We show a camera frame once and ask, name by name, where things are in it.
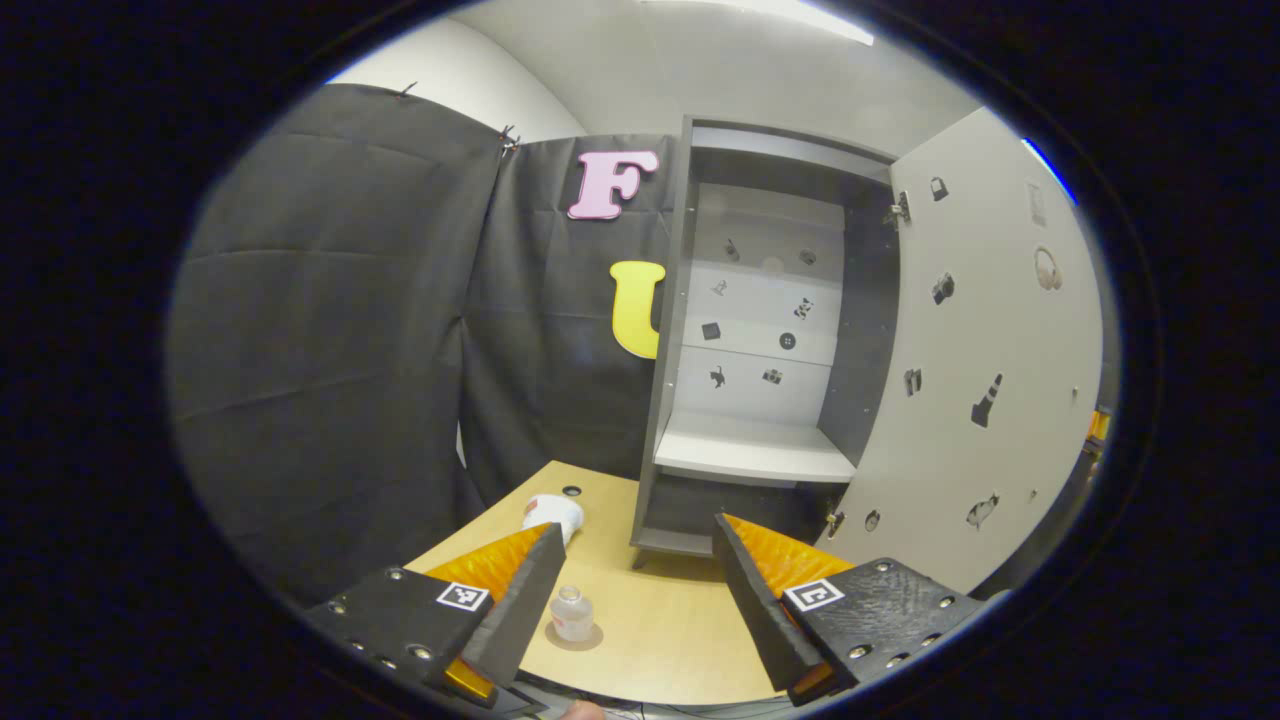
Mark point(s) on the white cabinet shelf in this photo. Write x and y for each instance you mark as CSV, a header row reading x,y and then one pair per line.
x,y
750,450

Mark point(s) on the brown round coaster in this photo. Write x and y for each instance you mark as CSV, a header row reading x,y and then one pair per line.
x,y
590,643

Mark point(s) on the black backdrop cloth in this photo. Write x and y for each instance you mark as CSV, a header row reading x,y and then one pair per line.
x,y
330,350

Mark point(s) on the clear plastic bottle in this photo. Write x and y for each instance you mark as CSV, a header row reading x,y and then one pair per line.
x,y
572,615

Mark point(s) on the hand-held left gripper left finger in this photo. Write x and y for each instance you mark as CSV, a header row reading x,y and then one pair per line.
x,y
520,610

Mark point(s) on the metal cabinet door hinge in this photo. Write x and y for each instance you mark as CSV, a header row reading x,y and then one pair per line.
x,y
898,210
835,523

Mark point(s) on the grey cabinet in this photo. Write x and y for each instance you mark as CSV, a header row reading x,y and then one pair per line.
x,y
862,330

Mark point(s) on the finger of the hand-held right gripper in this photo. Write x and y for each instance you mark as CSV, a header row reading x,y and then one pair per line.
x,y
1099,426

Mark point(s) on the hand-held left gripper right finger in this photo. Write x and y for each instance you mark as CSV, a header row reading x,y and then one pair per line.
x,y
760,610

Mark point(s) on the white plastic cup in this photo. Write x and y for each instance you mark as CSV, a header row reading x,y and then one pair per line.
x,y
555,510

